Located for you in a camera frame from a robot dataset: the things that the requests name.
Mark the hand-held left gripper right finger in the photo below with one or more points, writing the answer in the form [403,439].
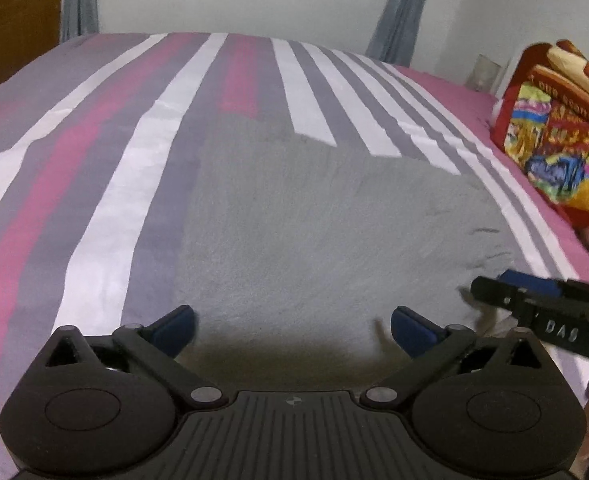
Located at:
[414,334]

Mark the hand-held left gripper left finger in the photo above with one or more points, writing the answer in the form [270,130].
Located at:
[174,332]

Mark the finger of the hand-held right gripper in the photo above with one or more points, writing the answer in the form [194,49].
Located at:
[531,282]
[494,292]

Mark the grey towel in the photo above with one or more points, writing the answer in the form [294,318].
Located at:
[314,240]

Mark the colourful printed blanket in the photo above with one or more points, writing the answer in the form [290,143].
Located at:
[559,135]

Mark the striped pink grey bed sheet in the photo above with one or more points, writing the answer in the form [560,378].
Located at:
[99,170]

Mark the grey blue curtain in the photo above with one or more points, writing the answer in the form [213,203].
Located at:
[80,0]
[399,15]

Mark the wooden door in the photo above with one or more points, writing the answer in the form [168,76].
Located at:
[17,25]

